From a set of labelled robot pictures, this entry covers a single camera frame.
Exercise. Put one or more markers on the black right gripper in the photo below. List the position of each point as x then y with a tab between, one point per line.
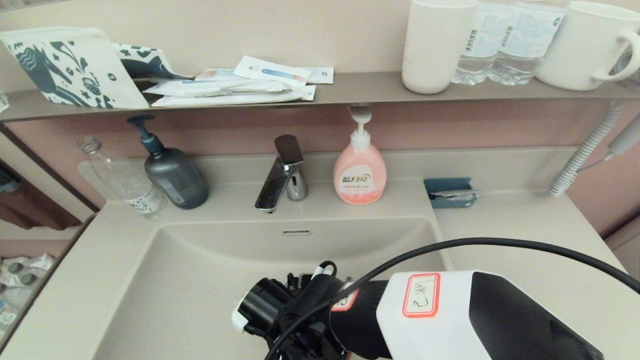
310	347

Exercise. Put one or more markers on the chrome faucet with brown lever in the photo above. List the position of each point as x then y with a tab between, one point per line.
280	180

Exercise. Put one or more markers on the beige sink basin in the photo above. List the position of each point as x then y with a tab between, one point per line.
200	290

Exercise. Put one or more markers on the pink hand soap pump bottle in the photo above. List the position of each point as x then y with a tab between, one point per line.
360	175

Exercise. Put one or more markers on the silver packet in tray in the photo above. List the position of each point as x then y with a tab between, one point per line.
450	194

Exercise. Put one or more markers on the blue soap tray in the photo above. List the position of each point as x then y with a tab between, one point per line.
440	184

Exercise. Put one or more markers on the dark grey pump bottle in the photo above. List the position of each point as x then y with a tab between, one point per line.
175	177

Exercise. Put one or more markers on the clear empty plastic bottle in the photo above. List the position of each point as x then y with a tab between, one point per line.
129	185

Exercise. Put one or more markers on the long white sealed packet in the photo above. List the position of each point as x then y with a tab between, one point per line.
240	99
215	88

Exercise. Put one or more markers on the small white sachet with logo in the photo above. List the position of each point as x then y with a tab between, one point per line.
322	75

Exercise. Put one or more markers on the white toothbrush packet blue print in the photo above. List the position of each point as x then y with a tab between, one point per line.
272	72

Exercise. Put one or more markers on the white packet with pink print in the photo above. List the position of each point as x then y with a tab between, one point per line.
215	75

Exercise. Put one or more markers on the shrink-wrapped water bottle pack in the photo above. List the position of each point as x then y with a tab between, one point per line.
25	280

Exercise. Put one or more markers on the brown hanging towel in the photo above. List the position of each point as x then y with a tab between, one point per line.
30	210

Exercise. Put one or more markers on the white plain tumbler cup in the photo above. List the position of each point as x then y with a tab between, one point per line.
435	45

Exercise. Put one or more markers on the small white teal-print pouch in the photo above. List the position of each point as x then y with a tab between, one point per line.
145	62

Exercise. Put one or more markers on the clear water bottle white label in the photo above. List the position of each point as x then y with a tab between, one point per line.
485	35
530	35

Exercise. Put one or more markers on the large white teal-print pouch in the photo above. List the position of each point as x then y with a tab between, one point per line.
60	65

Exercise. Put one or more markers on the clear glass cup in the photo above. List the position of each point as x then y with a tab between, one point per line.
3	101

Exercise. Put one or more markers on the white ribbed mug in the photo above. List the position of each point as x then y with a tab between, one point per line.
580	45

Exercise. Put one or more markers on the grey wall shelf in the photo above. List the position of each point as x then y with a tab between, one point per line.
360	90

